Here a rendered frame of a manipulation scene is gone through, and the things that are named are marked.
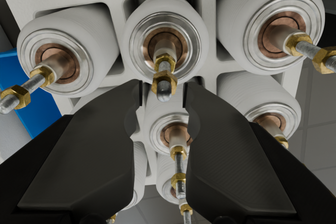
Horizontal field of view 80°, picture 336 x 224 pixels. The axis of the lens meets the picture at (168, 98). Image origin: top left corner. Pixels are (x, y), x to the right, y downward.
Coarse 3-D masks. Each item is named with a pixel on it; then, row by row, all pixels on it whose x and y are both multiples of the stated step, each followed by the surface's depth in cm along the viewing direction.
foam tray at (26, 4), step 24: (24, 0) 25; (48, 0) 25; (72, 0) 25; (96, 0) 25; (120, 0) 25; (144, 0) 35; (192, 0) 35; (24, 24) 27; (120, 24) 27; (120, 48) 28; (216, 48) 35; (120, 72) 31; (216, 72) 30; (288, 72) 30; (144, 96) 34; (144, 144) 38
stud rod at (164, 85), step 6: (162, 66) 16; (168, 66) 16; (162, 84) 13; (168, 84) 13; (156, 90) 13; (162, 90) 13; (168, 90) 13; (156, 96) 13; (162, 96) 13; (168, 96) 13
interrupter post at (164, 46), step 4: (160, 40) 21; (164, 40) 20; (168, 40) 20; (156, 44) 20; (160, 44) 19; (164, 44) 19; (168, 44) 19; (172, 44) 20; (156, 48) 19; (160, 48) 18; (164, 48) 18; (168, 48) 18; (172, 48) 19; (156, 52) 18; (160, 52) 18; (164, 52) 18; (168, 52) 18; (172, 52) 18; (172, 56) 19
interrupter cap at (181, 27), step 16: (160, 16) 19; (176, 16) 19; (144, 32) 20; (160, 32) 20; (176, 32) 20; (192, 32) 20; (144, 48) 21; (176, 48) 21; (192, 48) 21; (144, 64) 22; (176, 64) 22; (192, 64) 22
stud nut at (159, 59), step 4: (156, 56) 17; (160, 56) 17; (164, 56) 17; (168, 56) 17; (156, 60) 17; (160, 60) 17; (164, 60) 17; (168, 60) 17; (172, 60) 17; (156, 64) 17; (172, 64) 17; (156, 68) 17; (172, 68) 17; (172, 72) 18
